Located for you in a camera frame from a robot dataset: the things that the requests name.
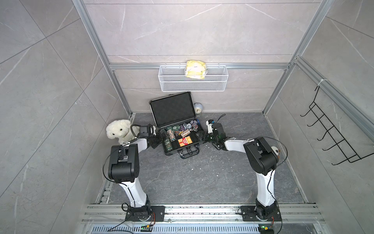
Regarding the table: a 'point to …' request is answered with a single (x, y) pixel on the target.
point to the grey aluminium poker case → (175, 117)
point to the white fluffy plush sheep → (121, 129)
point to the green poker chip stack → (168, 145)
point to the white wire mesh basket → (174, 79)
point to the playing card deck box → (184, 141)
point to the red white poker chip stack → (171, 135)
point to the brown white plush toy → (275, 149)
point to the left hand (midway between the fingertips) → (165, 135)
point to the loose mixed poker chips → (194, 125)
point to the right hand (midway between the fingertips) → (200, 134)
